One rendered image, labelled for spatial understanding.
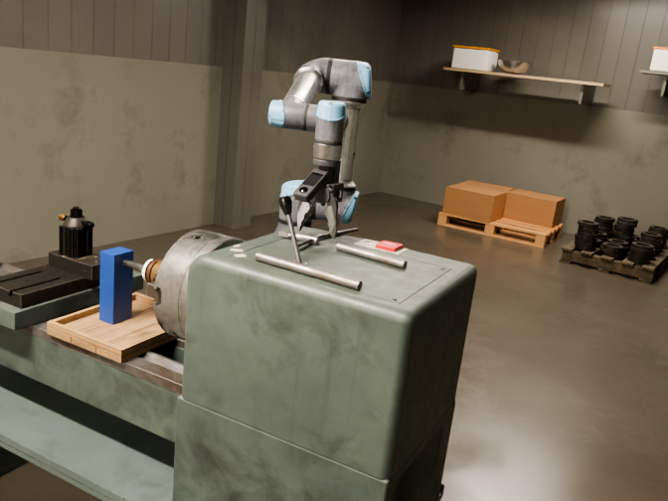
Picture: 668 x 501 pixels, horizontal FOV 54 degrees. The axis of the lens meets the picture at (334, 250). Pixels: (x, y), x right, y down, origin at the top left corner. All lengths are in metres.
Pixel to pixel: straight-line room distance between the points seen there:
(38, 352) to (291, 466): 0.95
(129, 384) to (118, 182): 4.22
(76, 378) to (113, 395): 0.15
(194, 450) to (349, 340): 0.58
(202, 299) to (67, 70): 4.18
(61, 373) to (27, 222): 3.53
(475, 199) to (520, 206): 0.63
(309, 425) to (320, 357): 0.17
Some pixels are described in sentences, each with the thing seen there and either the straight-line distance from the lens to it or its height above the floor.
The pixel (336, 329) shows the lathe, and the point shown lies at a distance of 1.43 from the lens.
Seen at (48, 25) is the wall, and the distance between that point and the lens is 5.56.
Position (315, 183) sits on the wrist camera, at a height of 1.42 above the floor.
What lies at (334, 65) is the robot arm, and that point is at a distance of 2.20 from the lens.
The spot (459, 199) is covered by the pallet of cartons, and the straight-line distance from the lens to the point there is 8.05.
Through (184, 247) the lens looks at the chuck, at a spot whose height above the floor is 1.21.
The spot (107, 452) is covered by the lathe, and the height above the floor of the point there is 0.54.
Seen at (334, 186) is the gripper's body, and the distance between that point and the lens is 1.77.
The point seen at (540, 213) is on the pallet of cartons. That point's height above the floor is 0.31.
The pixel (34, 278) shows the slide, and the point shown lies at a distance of 2.29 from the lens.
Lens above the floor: 1.72
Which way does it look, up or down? 16 degrees down
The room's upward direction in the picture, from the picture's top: 6 degrees clockwise
